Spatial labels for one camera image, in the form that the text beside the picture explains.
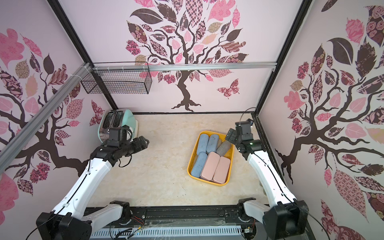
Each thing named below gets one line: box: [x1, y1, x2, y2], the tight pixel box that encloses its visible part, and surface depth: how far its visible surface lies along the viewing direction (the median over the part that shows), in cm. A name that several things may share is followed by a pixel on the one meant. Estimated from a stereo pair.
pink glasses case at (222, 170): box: [212, 156, 231, 184], surface depth 84 cm
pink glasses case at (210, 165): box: [200, 151, 221, 181], surface depth 85 cm
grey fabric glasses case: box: [216, 140, 231, 157], surface depth 95 cm
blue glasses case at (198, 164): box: [191, 152, 208, 178], surface depth 86 cm
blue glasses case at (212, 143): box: [206, 134, 219, 153], surface depth 96 cm
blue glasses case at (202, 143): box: [196, 133, 209, 156], surface depth 96 cm
